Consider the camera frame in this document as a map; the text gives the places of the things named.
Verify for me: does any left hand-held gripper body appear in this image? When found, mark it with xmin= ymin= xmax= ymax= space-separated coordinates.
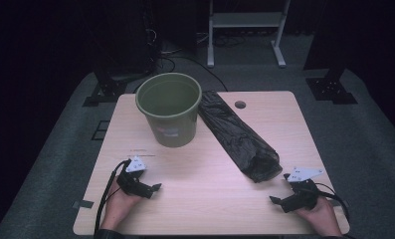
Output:
xmin=116 ymin=155 xmax=154 ymax=199

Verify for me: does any long black floor cable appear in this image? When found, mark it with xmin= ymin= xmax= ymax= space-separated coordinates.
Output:
xmin=164 ymin=54 xmax=229 ymax=93

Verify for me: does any grey tape strip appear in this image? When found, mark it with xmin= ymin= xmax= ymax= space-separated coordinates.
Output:
xmin=73 ymin=199 xmax=95 ymax=210

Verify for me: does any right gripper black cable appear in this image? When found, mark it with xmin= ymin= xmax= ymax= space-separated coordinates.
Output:
xmin=313 ymin=182 xmax=351 ymax=223

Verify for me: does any dark equipment cabinet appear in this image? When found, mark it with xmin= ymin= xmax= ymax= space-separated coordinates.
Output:
xmin=95 ymin=0 xmax=159 ymax=78

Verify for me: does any green plastic bin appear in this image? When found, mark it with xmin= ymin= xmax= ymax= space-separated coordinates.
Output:
xmin=134 ymin=72 xmax=203 ymax=148

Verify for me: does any white metal stand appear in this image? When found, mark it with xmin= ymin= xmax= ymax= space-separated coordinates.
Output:
xmin=207 ymin=0 xmax=292 ymax=69

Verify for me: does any person's right hand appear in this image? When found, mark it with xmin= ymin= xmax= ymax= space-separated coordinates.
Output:
xmin=296 ymin=196 xmax=342 ymax=237

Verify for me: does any person's left hand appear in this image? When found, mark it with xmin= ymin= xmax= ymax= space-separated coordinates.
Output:
xmin=100 ymin=187 xmax=143 ymax=231

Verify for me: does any black plastic bag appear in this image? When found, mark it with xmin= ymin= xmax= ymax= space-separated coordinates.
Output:
xmin=197 ymin=90 xmax=284 ymax=184

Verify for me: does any coiled black cable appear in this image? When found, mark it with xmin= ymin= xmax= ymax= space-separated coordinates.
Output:
xmin=214 ymin=34 xmax=247 ymax=48

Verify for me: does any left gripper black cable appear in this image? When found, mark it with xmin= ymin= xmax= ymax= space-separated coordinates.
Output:
xmin=94 ymin=159 xmax=131 ymax=233

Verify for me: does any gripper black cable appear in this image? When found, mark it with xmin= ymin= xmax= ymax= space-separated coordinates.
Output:
xmin=94 ymin=159 xmax=131 ymax=233
xmin=313 ymin=182 xmax=351 ymax=223

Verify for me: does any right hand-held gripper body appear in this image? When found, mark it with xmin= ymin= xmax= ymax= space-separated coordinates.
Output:
xmin=279 ymin=166 xmax=324 ymax=213

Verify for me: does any black stand base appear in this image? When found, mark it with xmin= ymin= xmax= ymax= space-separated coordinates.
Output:
xmin=304 ymin=68 xmax=358 ymax=106
xmin=82 ymin=63 xmax=128 ymax=108

